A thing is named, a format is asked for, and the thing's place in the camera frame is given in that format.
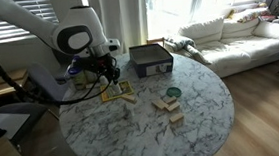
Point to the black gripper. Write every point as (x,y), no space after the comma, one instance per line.
(100,64)

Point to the light wooden block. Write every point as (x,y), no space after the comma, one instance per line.
(132,101)
(170,99)
(176,117)
(173,106)
(128,97)
(160,103)

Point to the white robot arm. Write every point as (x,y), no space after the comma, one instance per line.
(76,36)

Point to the blue capped white bottle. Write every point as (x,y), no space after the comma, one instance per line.
(75,61)

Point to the yellow dog book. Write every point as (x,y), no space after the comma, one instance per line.
(126,86)

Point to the large blue lid container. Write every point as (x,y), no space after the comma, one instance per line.
(78,80)

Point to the dark blue cardboard box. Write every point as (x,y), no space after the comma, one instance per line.
(151,60)

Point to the wooden chair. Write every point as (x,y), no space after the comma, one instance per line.
(155,41)

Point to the white curtain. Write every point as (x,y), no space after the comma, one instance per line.
(121,16)

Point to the green round lid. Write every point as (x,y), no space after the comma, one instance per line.
(173,92)

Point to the grey upholstered chair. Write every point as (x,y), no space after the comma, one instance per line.
(44,82)

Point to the grey white blanket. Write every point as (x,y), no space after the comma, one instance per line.
(181,42)

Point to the dark grey chair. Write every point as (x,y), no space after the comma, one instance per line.
(32,111)

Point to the white sofa cushion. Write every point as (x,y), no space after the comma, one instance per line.
(239,26)
(274,30)
(204,31)

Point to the wooden desk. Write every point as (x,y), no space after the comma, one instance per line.
(3,83)

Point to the white paper sheet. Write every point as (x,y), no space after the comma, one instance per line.
(4,123)

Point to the window blinds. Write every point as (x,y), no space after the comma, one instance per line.
(4,21)

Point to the white sofa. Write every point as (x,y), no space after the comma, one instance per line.
(244,48)

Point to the patterned colourful cushion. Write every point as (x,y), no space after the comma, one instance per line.
(251,14)

